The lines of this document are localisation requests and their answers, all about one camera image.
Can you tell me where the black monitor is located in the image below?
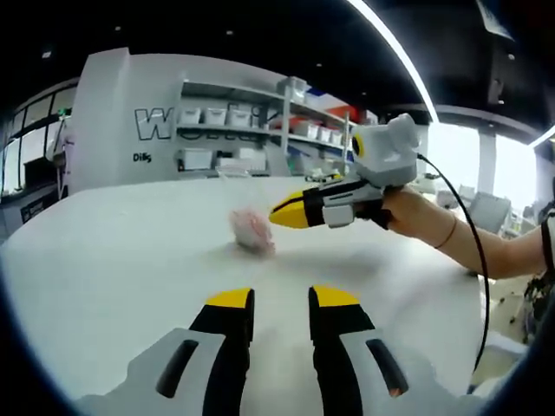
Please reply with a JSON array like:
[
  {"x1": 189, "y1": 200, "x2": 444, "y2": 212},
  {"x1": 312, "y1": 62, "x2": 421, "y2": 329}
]
[{"x1": 22, "y1": 156, "x2": 58, "y2": 188}]

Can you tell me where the black-framed glass partition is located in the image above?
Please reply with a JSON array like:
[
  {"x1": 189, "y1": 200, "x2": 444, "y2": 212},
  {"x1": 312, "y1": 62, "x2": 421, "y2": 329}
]
[{"x1": 0, "y1": 81, "x2": 82, "y2": 192}]

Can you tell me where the grey office chair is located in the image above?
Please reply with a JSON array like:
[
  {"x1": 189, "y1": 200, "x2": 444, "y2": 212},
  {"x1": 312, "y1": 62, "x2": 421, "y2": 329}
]
[{"x1": 470, "y1": 190, "x2": 513, "y2": 235}]

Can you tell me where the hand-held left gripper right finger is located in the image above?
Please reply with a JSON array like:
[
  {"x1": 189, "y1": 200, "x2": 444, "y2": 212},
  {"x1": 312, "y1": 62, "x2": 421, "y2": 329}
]
[{"x1": 307, "y1": 283, "x2": 480, "y2": 416}]

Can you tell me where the person's striped black shirt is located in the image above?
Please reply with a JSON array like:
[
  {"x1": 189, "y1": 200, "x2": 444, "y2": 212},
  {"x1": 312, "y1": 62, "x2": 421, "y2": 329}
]
[{"x1": 539, "y1": 210, "x2": 555, "y2": 274}]

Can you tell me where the thin black bracelet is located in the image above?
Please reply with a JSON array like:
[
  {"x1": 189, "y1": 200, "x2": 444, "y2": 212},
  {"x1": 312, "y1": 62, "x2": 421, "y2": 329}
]
[{"x1": 434, "y1": 214, "x2": 460, "y2": 250}]

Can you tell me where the white pink floor stand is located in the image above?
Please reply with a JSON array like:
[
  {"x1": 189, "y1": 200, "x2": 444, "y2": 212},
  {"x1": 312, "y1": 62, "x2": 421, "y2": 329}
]
[{"x1": 50, "y1": 115, "x2": 78, "y2": 201}]

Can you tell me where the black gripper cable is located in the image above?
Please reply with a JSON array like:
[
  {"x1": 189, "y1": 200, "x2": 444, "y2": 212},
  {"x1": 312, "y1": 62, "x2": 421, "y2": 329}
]
[{"x1": 415, "y1": 152, "x2": 493, "y2": 374}]

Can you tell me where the clear resealable bag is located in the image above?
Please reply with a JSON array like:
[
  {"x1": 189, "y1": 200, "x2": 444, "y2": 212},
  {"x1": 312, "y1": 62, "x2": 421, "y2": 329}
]
[{"x1": 219, "y1": 171, "x2": 278, "y2": 260}]

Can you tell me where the person's right hand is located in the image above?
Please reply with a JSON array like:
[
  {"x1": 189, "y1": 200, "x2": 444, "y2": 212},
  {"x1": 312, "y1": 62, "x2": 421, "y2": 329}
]
[{"x1": 382, "y1": 185, "x2": 456, "y2": 246}]

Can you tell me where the row of white storage bins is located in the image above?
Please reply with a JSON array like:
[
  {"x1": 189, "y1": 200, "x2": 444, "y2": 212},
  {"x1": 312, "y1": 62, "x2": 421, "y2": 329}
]
[{"x1": 180, "y1": 77, "x2": 348, "y2": 170}]

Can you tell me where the yellow black devices cluster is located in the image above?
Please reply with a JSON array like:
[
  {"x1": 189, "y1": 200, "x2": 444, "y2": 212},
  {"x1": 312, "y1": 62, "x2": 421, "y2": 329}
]
[{"x1": 303, "y1": 169, "x2": 346, "y2": 183}]

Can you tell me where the dark low counter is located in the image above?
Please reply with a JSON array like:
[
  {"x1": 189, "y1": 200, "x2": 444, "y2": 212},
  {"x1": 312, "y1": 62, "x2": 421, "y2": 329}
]
[{"x1": 0, "y1": 184, "x2": 62, "y2": 239}]

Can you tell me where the grey metal shelf rack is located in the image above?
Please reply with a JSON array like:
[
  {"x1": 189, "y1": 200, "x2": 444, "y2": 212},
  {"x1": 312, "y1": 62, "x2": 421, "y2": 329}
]
[{"x1": 175, "y1": 75, "x2": 378, "y2": 174}]

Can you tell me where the long ceiling light strip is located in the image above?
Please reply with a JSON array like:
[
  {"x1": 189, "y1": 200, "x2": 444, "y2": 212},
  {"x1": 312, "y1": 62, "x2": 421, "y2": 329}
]
[{"x1": 346, "y1": 0, "x2": 439, "y2": 127}]

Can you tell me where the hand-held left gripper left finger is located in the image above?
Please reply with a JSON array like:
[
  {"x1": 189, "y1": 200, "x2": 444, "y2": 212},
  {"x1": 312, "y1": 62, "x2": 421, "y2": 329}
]
[{"x1": 75, "y1": 286, "x2": 256, "y2": 416}]

